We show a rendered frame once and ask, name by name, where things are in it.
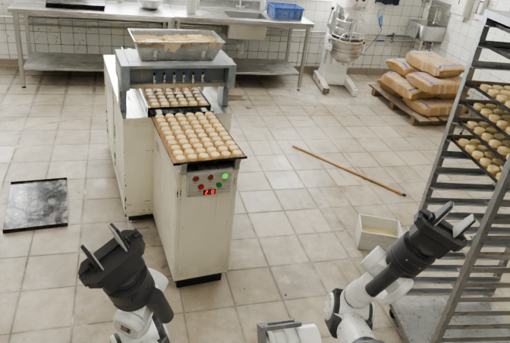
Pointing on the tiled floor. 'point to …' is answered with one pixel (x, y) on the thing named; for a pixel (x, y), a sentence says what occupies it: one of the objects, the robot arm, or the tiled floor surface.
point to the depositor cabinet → (138, 143)
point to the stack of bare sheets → (36, 205)
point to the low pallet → (409, 108)
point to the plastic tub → (376, 232)
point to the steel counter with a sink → (207, 10)
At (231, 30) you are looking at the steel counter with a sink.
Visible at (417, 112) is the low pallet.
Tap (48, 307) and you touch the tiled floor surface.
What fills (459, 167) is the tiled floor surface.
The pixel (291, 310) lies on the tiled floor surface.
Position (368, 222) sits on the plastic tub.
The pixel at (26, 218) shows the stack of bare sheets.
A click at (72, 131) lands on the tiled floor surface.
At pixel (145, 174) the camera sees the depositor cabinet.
